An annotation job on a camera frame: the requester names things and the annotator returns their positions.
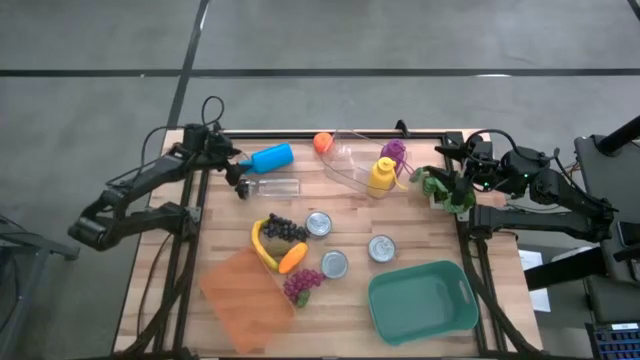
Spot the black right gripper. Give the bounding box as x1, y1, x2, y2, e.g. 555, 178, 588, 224
424, 143, 504, 202

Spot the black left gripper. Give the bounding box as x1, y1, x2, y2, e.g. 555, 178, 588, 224
180, 122, 252, 187

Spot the blue plastic bottle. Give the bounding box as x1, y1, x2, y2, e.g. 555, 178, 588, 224
238, 142, 295, 175

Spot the purple plastic bottle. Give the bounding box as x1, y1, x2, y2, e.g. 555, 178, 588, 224
379, 138, 416, 177

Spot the yellow plastic bottle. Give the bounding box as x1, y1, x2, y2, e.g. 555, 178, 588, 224
367, 156, 409, 199

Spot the toy yellow banana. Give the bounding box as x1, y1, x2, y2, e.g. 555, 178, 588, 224
251, 217, 281, 273

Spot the toy orange fruit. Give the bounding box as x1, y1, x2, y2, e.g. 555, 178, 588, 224
313, 131, 334, 155

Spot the tin can white food label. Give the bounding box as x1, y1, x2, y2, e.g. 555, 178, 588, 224
305, 210, 334, 238

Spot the green artificial plant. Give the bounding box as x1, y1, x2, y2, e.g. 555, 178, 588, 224
409, 165, 477, 221

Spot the toy dark grapes bunch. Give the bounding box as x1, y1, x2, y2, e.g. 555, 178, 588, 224
261, 213, 309, 243

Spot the toy brown kiwi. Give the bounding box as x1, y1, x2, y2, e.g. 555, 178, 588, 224
264, 239, 292, 257

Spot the clear plastic bin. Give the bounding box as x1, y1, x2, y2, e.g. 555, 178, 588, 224
321, 128, 410, 199

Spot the tin can red tuna label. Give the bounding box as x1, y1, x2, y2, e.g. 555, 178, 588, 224
368, 234, 397, 264

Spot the toy red grapes bunch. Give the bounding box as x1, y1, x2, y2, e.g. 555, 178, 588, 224
282, 268, 327, 308

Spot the tin can green tuna label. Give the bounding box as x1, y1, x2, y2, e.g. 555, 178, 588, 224
320, 249, 350, 280

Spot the teal plastic basket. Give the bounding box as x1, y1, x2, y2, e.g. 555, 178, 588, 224
367, 259, 480, 347

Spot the black beam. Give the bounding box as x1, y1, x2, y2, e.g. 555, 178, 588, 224
523, 246, 609, 292

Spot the black pole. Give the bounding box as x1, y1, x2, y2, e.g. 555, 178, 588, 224
597, 115, 640, 156

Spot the black smartphone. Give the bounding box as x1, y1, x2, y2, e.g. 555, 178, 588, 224
617, 219, 640, 249

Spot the grey metal stand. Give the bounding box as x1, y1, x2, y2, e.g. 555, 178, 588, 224
0, 214, 81, 360

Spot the black backlit keyboard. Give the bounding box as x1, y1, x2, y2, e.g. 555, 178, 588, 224
584, 322, 640, 360

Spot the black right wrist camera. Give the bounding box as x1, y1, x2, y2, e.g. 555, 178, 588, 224
467, 139, 495, 162

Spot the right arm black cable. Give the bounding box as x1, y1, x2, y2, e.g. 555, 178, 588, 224
464, 128, 519, 161

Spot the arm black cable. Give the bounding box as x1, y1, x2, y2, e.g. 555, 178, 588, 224
141, 124, 187, 171
464, 128, 519, 161

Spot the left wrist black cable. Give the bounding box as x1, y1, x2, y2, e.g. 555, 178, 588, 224
201, 95, 226, 129

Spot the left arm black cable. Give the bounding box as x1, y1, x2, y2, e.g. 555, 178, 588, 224
141, 124, 187, 171

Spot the black aluminium rig frame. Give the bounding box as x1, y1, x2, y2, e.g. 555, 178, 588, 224
113, 119, 544, 359

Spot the brown cable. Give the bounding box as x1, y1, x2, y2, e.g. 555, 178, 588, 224
135, 234, 171, 326

